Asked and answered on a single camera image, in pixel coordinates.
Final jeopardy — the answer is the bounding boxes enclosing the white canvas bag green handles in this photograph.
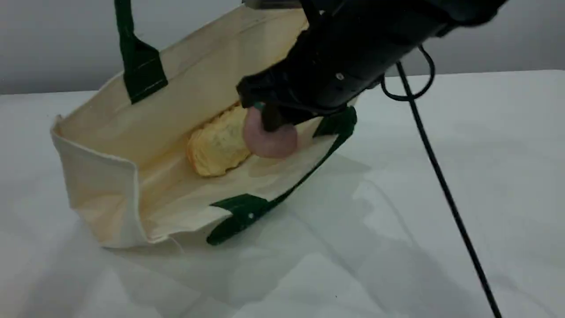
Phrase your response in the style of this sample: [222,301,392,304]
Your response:
[51,0,358,249]

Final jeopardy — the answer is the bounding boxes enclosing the thin black looped cable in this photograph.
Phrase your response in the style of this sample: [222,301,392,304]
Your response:
[380,44,437,102]

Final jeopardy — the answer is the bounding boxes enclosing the pink peach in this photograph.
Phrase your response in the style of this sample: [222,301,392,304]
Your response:
[243,106,299,159]

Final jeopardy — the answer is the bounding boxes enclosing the thick black cable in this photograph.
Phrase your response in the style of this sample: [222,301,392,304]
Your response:
[395,62,504,318]

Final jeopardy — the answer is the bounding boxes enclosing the long yellow bread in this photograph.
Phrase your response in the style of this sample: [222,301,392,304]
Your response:
[187,104,255,178]

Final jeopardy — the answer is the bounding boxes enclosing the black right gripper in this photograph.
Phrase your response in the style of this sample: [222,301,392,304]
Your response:
[236,18,398,133]

